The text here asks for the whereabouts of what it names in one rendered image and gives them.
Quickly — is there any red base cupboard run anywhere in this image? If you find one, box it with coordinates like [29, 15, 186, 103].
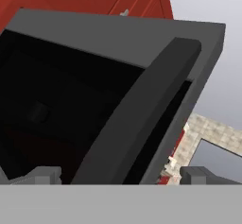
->
[158, 123, 191, 185]

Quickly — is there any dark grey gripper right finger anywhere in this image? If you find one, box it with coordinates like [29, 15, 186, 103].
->
[180, 165, 242, 185]

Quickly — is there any dark grey microwave door handle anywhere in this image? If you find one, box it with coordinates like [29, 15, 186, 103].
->
[70, 37, 202, 185]

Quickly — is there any grey microwave door, black window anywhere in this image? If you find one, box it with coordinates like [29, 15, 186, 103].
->
[0, 8, 227, 185]

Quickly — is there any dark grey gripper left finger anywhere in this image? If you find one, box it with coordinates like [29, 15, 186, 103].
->
[0, 165, 63, 185]

